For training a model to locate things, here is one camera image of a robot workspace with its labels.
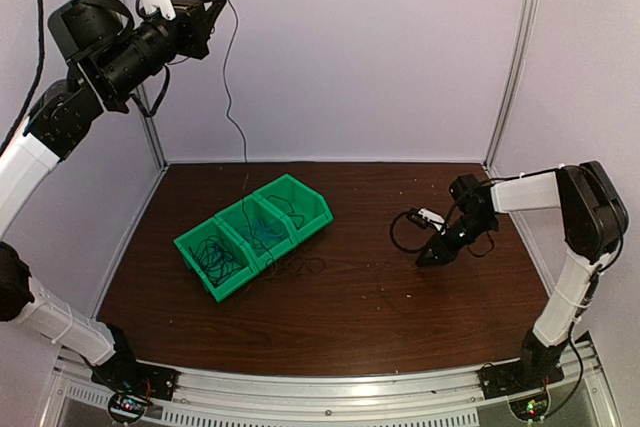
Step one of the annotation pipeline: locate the light blue cable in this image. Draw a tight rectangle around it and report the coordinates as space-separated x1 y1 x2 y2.
242 216 289 248

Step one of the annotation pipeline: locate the dark blue cable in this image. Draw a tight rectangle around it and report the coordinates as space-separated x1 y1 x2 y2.
188 234 241 286

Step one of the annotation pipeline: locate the right circuit board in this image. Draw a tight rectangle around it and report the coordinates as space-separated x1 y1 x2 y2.
509 393 550 422

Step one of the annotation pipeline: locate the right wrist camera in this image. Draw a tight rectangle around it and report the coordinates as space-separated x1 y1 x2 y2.
406 208 446 232

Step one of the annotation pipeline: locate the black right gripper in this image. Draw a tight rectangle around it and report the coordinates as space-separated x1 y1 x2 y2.
416 211 495 267

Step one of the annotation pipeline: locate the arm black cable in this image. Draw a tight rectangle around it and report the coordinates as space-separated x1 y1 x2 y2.
389 209 436 254
0 0 171 148

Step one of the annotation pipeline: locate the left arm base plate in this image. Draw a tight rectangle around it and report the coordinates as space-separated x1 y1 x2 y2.
85 360 178 401

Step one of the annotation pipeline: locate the right green plastic bin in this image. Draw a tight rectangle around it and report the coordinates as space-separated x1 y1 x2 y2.
254 174 334 243

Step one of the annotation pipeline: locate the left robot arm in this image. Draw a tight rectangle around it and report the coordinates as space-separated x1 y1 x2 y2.
1 0 227 391

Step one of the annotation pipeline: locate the brown cable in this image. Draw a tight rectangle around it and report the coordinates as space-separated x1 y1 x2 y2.
217 0 326 278

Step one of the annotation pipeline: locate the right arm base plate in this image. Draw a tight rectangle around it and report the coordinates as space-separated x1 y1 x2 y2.
477 361 564 400

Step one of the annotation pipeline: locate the right aluminium frame post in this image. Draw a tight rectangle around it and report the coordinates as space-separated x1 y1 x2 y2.
483 0 539 169

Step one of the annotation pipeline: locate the left green plastic bin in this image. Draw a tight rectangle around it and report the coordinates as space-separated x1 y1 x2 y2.
173 218 258 303

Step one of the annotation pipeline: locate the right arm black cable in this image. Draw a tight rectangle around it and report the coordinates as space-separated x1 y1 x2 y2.
389 209 436 254

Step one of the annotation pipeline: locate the aluminium frame post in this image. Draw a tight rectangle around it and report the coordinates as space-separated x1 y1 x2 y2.
103 0 170 183
483 0 539 169

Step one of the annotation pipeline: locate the front aluminium rail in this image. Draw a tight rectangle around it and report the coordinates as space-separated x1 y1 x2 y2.
35 340 622 426

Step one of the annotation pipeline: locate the middle green plastic bin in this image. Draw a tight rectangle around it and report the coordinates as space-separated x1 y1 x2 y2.
215 195 296 272

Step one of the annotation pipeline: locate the left circuit board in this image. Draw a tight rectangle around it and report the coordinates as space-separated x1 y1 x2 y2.
107 393 146 424

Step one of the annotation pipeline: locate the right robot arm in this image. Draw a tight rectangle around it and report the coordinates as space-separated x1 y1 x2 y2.
405 161 629 389

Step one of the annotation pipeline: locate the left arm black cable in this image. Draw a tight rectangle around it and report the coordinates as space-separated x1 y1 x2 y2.
0 0 171 148

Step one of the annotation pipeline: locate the left aluminium frame post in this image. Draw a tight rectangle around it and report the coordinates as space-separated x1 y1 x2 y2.
103 0 170 183

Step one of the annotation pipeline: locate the circuit board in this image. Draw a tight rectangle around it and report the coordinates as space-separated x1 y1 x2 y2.
107 393 146 424
509 393 550 422

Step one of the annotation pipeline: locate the green plastic bin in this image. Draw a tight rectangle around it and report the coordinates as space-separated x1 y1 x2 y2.
215 195 296 272
254 174 334 243
173 218 258 303

